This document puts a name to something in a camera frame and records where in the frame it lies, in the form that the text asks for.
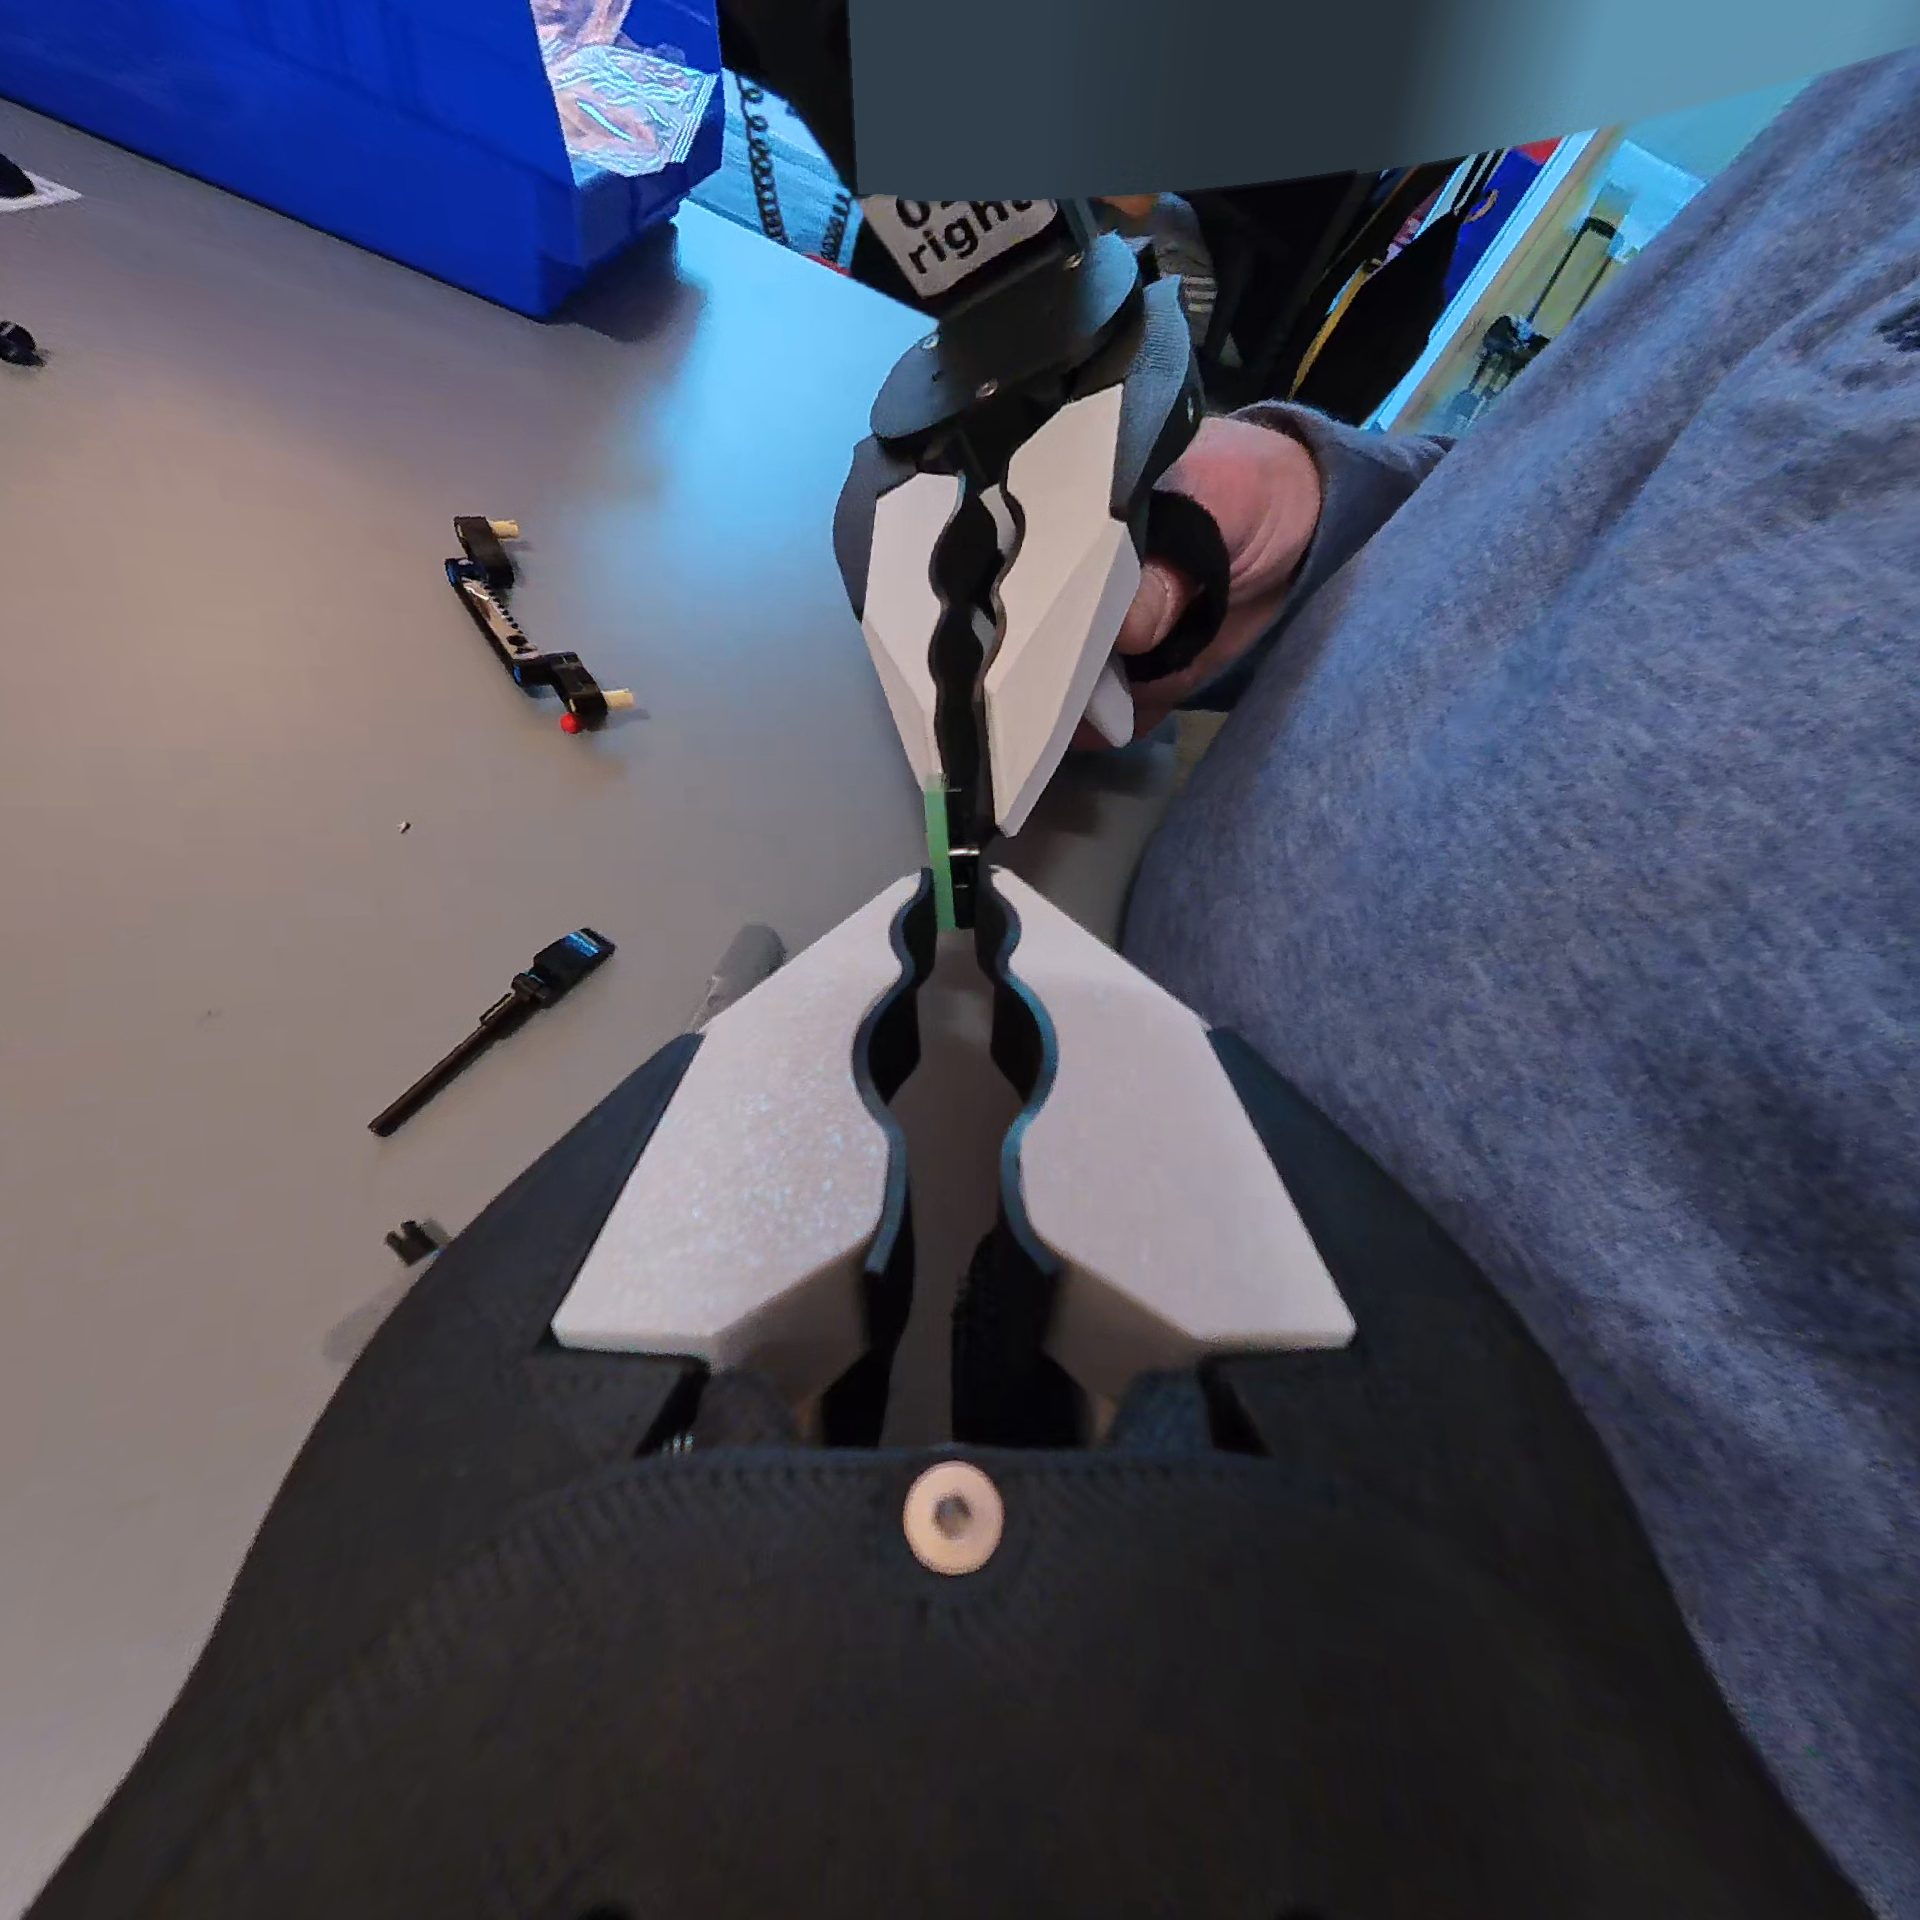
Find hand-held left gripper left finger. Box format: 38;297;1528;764
551;878;924;1363

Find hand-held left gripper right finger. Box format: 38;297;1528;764
988;870;1357;1384

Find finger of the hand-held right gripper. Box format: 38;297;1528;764
983;395;1143;844
857;471;963;788

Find black green lego piece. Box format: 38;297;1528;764
924;778;987;935

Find black lego axle with connector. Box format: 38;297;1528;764
366;925;617;1138

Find grey curved lego panel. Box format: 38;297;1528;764
387;924;788;1265

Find black lego rack assembly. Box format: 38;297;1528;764
444;515;636;738

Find person's right hand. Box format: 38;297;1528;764
1117;417;1328;713

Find black bag with yellow trim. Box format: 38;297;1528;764
1200;148;1514;428

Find clear plastic bags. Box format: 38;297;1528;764
531;0;726;188

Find blue plastic bin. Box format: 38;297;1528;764
0;0;726;321

